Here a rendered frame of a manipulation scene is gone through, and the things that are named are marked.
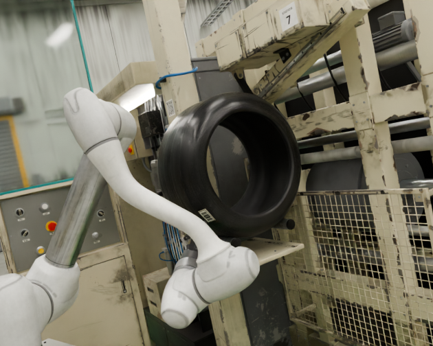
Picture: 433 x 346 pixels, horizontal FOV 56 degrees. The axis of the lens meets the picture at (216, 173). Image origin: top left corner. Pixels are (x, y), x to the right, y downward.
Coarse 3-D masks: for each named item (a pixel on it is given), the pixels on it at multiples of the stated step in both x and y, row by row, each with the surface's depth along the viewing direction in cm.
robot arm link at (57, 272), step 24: (120, 144) 127; (96, 168) 128; (72, 192) 129; (96, 192) 130; (72, 216) 129; (72, 240) 131; (48, 264) 130; (72, 264) 134; (48, 288) 128; (72, 288) 134
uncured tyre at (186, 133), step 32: (224, 96) 160; (256, 96) 168; (192, 128) 151; (256, 128) 193; (288, 128) 171; (160, 160) 164; (192, 160) 148; (256, 160) 197; (288, 160) 184; (192, 192) 150; (256, 192) 195; (288, 192) 168; (224, 224) 155; (256, 224) 160
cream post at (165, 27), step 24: (144, 0) 193; (168, 0) 189; (168, 24) 188; (168, 48) 187; (168, 72) 187; (168, 96) 192; (192, 96) 192; (168, 120) 198; (216, 192) 196; (216, 312) 196; (240, 312) 198; (216, 336) 202; (240, 336) 197
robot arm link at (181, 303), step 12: (180, 276) 111; (192, 276) 107; (168, 288) 109; (180, 288) 107; (192, 288) 106; (168, 300) 106; (180, 300) 105; (192, 300) 106; (204, 300) 106; (168, 312) 104; (180, 312) 103; (192, 312) 105; (168, 324) 106; (180, 324) 105
